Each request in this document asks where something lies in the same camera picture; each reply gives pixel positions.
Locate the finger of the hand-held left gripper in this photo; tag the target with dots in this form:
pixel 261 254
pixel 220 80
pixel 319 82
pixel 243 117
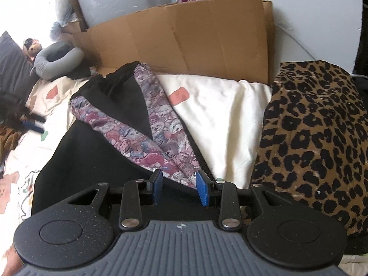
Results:
pixel 37 118
pixel 33 127

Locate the small dark cloth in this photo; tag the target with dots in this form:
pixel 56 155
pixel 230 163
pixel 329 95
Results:
pixel 82 70

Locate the brown garment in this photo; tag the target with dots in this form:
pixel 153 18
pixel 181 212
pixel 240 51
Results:
pixel 10 136

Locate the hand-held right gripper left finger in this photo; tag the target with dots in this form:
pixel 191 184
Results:
pixel 157 185

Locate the grey neck pillow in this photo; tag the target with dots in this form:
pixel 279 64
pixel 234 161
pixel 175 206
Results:
pixel 46 69

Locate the black garment with patterned lining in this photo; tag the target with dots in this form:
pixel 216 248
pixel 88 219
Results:
pixel 86 152

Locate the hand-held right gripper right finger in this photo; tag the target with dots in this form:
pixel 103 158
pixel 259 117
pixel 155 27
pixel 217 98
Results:
pixel 202 188

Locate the white fluffy plush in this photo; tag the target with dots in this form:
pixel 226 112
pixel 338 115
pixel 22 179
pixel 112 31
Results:
pixel 64 3

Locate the dark grey pillow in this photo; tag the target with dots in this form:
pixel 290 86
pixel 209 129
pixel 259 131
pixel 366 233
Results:
pixel 13 63

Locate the leopard print cloth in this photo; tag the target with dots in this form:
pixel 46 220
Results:
pixel 316 135

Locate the cream printed bed sheet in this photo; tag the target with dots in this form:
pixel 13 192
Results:
pixel 224 115

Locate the brown cardboard sheet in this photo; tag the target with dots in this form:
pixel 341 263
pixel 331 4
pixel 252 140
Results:
pixel 187 34

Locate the plush toy with sunglasses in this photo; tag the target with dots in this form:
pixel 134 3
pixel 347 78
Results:
pixel 31 49

